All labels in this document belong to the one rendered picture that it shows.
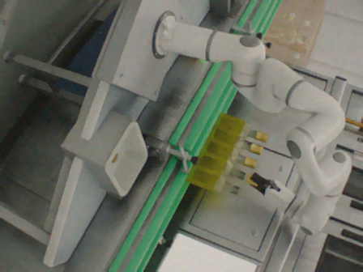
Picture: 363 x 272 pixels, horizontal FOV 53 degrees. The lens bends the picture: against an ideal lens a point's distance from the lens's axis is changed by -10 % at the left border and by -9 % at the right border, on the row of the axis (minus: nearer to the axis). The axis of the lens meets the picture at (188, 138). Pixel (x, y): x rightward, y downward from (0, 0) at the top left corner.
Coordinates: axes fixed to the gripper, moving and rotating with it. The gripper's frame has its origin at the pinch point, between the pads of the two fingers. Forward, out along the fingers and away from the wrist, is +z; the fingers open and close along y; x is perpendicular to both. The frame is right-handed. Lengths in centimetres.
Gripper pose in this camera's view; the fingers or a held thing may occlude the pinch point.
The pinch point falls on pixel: (256, 180)
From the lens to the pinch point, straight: 139.1
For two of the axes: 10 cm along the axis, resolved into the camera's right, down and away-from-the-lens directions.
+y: -0.8, -5.1, -8.5
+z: -7.5, -5.3, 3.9
